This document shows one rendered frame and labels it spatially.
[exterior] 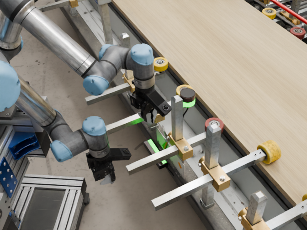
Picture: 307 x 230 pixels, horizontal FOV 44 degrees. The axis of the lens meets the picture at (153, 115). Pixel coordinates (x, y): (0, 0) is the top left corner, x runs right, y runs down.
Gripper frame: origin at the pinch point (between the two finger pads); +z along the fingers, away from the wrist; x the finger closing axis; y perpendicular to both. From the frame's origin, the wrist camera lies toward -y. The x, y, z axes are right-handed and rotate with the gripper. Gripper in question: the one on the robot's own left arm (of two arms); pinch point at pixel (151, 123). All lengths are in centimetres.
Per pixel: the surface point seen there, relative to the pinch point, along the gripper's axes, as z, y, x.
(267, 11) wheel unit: 8, 16, -115
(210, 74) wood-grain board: 8.9, 6.8, -48.3
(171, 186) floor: 99, 19, -32
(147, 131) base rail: 29.2, 18.1, -13.8
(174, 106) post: -8.2, -5.9, -7.1
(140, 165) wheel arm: 13.0, -3.8, 11.6
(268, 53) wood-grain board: 9, -6, -80
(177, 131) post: 6.3, -6.9, -7.7
